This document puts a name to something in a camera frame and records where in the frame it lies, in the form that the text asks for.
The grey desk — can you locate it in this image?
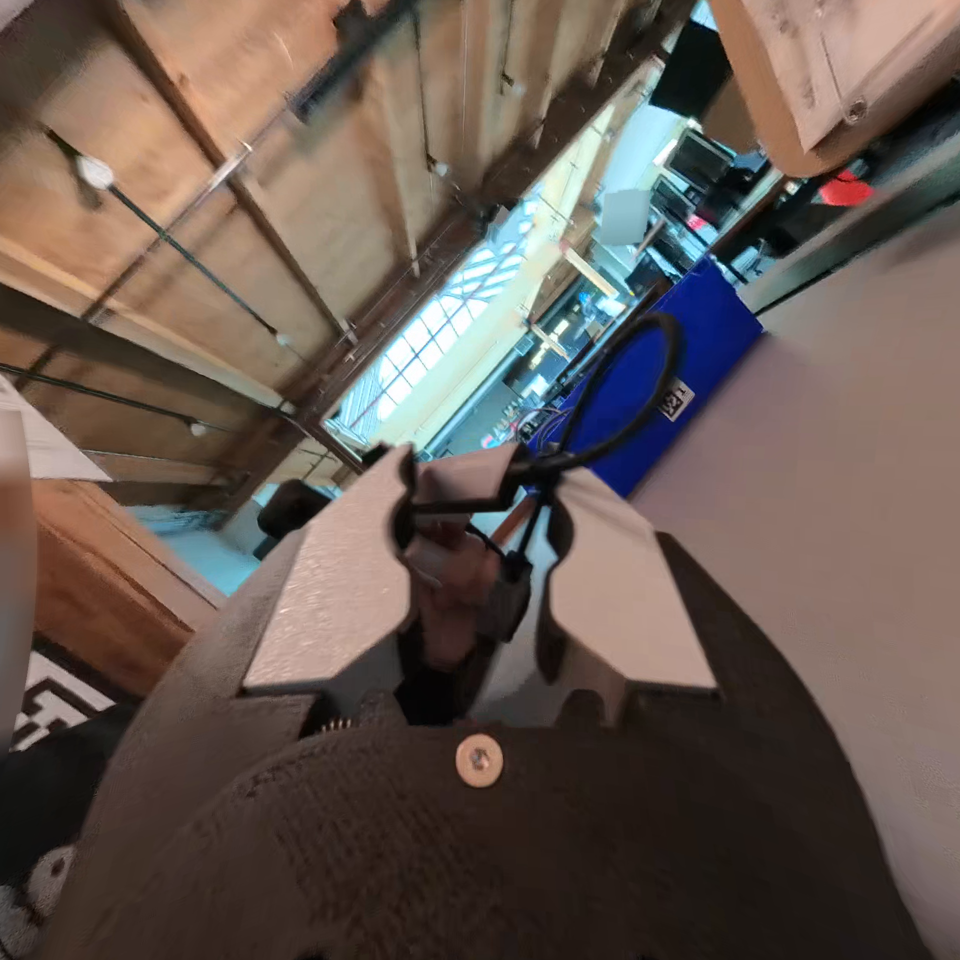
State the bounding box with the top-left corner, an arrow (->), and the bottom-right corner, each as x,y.
480,150 -> 960,960

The orange floor marker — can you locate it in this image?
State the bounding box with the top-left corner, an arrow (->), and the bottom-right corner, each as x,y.
817,171 -> 875,207

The blue plastic bin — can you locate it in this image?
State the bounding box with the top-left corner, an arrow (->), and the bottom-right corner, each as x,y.
558,255 -> 765,498

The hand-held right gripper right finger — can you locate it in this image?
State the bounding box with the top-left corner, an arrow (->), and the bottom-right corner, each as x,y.
501,442 -> 721,727

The grey USB hub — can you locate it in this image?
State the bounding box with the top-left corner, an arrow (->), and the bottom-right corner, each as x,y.
411,311 -> 682,519

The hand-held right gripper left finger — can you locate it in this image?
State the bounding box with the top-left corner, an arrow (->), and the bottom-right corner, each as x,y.
240,442 -> 421,697

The person's left hand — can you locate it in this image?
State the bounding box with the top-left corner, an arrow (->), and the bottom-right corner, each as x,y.
414,516 -> 496,670

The instruction sheet on stand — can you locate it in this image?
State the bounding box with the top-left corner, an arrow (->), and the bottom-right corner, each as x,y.
705,0 -> 960,180

